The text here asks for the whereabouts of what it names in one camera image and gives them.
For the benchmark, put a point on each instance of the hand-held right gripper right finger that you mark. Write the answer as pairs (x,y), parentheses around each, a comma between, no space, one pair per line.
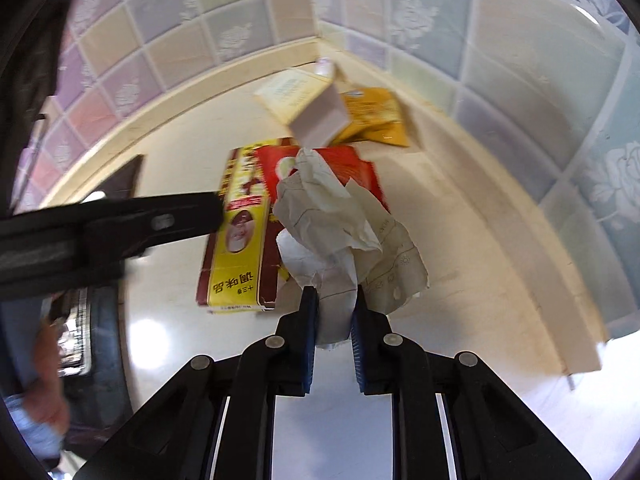
(357,345)

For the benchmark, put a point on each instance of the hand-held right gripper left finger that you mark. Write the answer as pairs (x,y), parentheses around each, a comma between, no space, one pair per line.
(310,340)

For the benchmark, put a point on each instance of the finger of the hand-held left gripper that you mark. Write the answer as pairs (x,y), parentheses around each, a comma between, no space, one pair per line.
(165,220)

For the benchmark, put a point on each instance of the yellow and red seasoning box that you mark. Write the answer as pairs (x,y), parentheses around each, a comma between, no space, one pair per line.
(240,260)

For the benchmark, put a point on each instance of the white paper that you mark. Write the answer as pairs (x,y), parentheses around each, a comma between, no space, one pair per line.
(330,220)

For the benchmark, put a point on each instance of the yellow snack packet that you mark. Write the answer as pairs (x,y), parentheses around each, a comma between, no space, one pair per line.
(375,115)

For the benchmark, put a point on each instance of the person's left forearm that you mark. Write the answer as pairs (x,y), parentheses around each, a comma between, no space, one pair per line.
(50,385)

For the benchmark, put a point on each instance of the black gas stove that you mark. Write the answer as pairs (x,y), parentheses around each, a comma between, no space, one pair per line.
(100,345)

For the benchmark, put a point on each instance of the red plastic packet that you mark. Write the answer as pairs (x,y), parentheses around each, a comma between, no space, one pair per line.
(360,165)

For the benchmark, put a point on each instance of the pale yellow cardboard box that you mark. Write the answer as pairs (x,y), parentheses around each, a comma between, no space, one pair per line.
(295,95)

